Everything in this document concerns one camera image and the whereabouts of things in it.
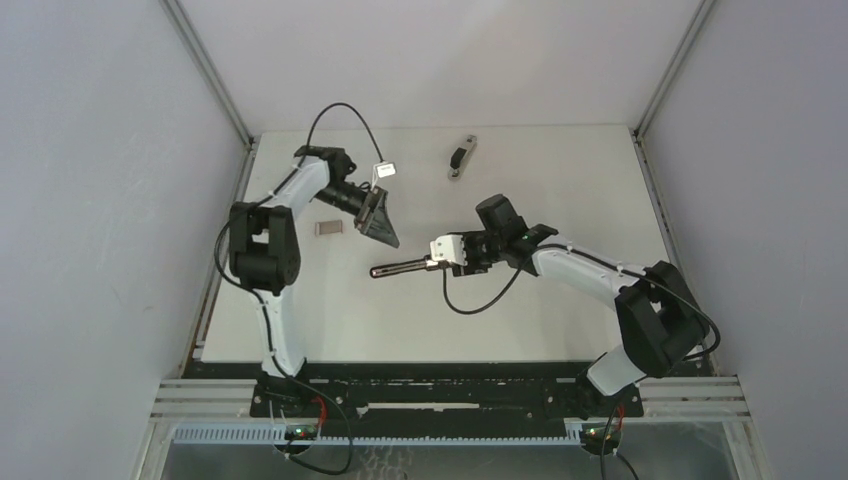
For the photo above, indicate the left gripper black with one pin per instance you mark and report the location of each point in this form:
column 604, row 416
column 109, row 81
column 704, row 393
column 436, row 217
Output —
column 374, row 222

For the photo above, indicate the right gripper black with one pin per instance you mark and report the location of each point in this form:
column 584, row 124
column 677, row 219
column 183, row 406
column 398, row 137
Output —
column 471, row 266

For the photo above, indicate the black stapler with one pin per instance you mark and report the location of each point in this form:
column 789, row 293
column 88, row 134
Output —
column 393, row 269

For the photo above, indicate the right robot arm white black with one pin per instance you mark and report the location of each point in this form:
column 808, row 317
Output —
column 659, row 321

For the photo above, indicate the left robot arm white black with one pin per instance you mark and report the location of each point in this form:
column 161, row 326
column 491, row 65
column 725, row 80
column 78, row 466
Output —
column 264, row 255

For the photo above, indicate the open staple box tray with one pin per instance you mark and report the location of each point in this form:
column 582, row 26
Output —
column 324, row 228

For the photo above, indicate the silver black staple remover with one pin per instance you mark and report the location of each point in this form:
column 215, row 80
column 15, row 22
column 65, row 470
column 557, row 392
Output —
column 461, row 156

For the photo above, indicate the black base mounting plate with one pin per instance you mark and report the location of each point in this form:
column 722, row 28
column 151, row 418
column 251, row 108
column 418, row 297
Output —
column 439, row 400

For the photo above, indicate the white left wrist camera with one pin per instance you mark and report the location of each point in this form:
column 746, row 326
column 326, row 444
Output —
column 384, row 169

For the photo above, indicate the left controller board with wires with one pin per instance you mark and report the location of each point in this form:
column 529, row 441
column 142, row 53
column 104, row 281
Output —
column 292, row 452

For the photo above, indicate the controller board with wires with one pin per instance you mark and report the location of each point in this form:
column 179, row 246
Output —
column 603, row 441
column 292, row 452

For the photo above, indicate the right controller board with wires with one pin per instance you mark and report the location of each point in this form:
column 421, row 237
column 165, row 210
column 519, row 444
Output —
column 603, row 441

